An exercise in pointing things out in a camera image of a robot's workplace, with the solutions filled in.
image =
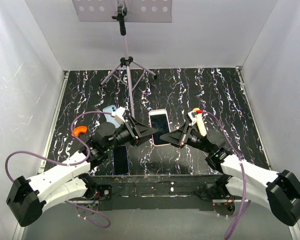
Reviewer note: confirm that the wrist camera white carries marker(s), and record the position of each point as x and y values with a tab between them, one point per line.
117	116
192	117

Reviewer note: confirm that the music stand with tripod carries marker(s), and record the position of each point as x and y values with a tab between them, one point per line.
125	11

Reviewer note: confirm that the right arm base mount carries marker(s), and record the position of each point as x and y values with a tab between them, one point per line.
214	191

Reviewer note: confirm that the black phone without case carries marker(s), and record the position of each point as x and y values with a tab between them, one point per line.
120	160

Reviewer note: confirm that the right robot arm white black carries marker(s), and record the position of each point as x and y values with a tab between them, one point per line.
247	170

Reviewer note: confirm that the aluminium front rail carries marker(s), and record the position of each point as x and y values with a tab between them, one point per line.
131	198

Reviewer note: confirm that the orange curved piece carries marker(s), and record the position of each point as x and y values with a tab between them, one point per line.
80	130

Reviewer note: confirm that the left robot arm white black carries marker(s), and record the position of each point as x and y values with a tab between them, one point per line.
60	180

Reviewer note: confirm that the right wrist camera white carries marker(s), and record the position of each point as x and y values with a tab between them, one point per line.
192	117

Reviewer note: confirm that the cream toy microphone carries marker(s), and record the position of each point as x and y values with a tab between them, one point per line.
200	122

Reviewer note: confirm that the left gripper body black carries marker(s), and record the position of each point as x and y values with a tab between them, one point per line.
132	132

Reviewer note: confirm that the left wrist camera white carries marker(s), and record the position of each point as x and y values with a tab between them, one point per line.
117	116

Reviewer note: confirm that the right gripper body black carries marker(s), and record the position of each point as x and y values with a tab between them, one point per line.
188	136

